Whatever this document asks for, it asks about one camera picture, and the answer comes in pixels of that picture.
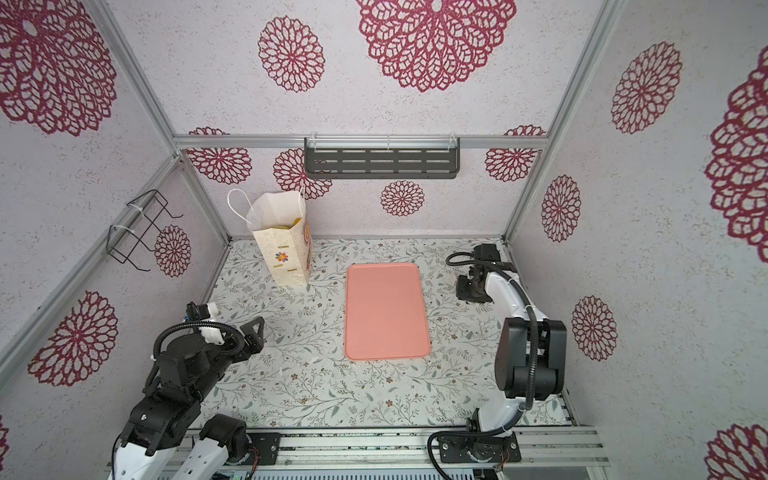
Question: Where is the black wire wall rack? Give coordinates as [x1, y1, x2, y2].
[104, 189, 183, 273]

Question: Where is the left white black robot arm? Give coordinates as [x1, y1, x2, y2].
[108, 317, 280, 479]

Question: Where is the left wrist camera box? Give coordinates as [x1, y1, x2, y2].
[184, 302, 219, 323]

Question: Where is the grey slotted wall shelf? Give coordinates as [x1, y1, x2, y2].
[304, 137, 461, 180]

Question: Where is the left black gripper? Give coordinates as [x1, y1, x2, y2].
[192, 316, 265, 403]

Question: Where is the pink plastic tray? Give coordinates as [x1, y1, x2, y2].
[344, 263, 431, 361]

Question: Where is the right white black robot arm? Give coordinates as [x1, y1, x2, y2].
[427, 243, 567, 466]

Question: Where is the white printed paper bag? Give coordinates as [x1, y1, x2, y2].
[227, 188, 313, 287]

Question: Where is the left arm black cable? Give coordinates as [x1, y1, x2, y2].
[152, 320, 247, 361]

